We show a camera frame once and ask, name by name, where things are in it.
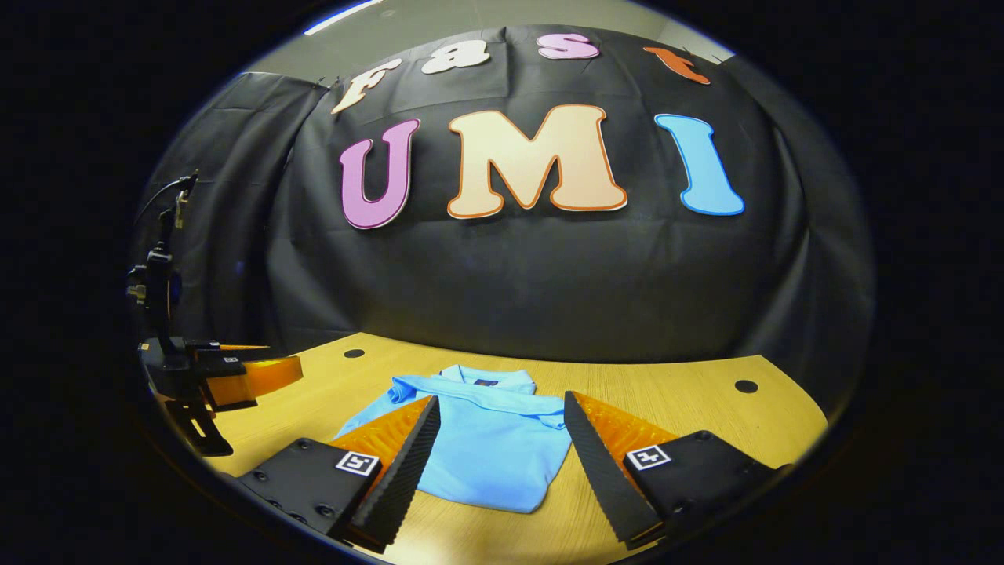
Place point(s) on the black backdrop cloth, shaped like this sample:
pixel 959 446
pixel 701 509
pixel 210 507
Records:
pixel 549 282

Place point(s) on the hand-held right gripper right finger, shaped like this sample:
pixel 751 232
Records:
pixel 604 479

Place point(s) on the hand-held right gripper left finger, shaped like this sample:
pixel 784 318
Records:
pixel 404 479

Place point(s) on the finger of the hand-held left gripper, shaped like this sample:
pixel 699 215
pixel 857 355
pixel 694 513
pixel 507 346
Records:
pixel 235 353
pixel 267 377

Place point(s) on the light blue T-shirt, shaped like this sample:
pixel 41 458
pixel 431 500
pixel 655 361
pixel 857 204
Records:
pixel 494 455

